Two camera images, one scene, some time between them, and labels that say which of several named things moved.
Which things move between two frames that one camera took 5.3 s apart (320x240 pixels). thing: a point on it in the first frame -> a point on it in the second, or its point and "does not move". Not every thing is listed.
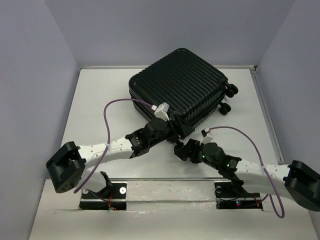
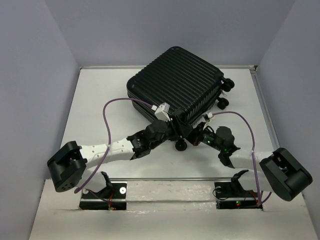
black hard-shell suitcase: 181,81 does not move
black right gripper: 184,151 -> 198,133
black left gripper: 181,131 does not move
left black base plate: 114,198 does not move
